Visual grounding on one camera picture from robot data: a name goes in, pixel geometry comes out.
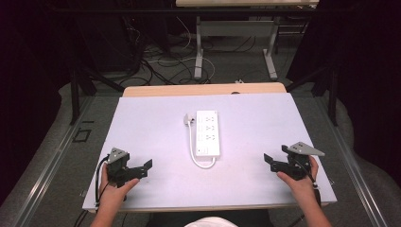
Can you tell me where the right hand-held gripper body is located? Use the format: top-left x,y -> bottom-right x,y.
270,141 -> 326,182

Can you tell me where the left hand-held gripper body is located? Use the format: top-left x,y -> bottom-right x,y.
106,147 -> 149,189

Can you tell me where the white power cord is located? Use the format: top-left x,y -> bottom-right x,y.
187,123 -> 218,170

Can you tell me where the white plug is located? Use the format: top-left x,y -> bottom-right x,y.
183,113 -> 196,128

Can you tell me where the white power strip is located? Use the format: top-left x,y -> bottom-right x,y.
195,110 -> 221,158

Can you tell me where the person's right hand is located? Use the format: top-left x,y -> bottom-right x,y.
276,155 -> 320,202

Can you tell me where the person's left hand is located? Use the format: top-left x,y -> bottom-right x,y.
99,164 -> 140,206

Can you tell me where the black metal stand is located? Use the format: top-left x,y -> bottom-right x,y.
285,61 -> 340,127
69,61 -> 126,126

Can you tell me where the person's white shirt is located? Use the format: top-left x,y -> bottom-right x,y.
183,216 -> 239,227

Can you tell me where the dark curtain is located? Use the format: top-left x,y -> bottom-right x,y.
287,0 -> 401,188
0,0 -> 78,206

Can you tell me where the white desk with metal legs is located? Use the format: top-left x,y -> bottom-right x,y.
175,0 -> 320,81

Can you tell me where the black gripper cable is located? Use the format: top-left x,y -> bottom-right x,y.
95,154 -> 111,212
298,160 -> 322,207

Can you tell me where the aluminium floor rail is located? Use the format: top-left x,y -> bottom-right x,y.
315,96 -> 391,227
12,96 -> 96,227

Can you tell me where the tangle of floor cables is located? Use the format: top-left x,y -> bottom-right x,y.
124,15 -> 257,87

